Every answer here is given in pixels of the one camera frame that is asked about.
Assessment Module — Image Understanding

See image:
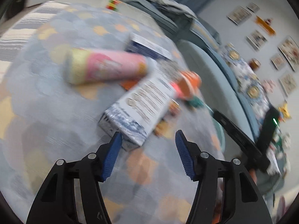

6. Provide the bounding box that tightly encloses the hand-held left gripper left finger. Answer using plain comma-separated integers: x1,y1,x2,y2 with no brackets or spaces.
26,132,123,224

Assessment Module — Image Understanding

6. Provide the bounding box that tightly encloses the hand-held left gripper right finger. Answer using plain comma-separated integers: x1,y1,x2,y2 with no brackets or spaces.
175,129,274,224

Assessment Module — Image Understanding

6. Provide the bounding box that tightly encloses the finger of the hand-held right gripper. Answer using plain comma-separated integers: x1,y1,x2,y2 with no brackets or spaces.
213,110,269,172

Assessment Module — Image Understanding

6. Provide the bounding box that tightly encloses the white and blue carton box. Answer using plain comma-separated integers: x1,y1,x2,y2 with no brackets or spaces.
98,75,177,152

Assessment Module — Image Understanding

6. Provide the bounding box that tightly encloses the orange plastic bottle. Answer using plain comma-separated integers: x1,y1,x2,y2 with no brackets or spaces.
170,71,202,101

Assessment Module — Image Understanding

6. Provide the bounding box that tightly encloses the pink and yellow snack tube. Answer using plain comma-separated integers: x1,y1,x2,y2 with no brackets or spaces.
64,48,150,85

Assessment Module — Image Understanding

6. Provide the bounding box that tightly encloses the yellow toy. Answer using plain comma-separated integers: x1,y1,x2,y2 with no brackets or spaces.
278,101,292,122

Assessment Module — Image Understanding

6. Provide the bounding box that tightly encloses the floral patterned cloth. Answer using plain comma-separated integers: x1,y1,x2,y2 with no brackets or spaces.
220,43,281,133

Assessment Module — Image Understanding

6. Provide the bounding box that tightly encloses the green wrapper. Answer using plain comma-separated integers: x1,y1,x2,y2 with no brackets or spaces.
186,96,212,111

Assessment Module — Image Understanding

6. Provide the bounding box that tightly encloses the amber jar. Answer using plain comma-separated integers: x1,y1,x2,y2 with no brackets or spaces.
249,58,261,70

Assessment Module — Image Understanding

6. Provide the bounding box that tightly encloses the hexagon patterned blanket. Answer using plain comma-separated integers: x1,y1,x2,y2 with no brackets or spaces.
0,2,226,224

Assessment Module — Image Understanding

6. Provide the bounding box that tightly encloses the blue-grey sofa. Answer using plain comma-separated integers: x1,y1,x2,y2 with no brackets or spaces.
121,0,260,143

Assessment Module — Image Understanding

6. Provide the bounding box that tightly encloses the blue and white flat box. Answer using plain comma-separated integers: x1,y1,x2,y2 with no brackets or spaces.
125,33,174,62

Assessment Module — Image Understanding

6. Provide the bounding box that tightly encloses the grey clothes pile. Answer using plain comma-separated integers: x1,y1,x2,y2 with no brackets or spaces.
144,0,199,20

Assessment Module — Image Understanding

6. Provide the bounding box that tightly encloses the colourful puzzle cube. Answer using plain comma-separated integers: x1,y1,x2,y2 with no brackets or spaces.
106,0,121,11

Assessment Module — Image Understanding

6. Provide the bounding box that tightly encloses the striped cloth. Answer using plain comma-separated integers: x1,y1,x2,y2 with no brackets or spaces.
0,1,67,60

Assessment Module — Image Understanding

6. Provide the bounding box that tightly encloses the group of wall pictures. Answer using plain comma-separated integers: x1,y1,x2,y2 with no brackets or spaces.
226,2,299,97

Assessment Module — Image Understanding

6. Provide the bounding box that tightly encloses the orange wall shelf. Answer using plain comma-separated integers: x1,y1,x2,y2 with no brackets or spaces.
255,16,276,36

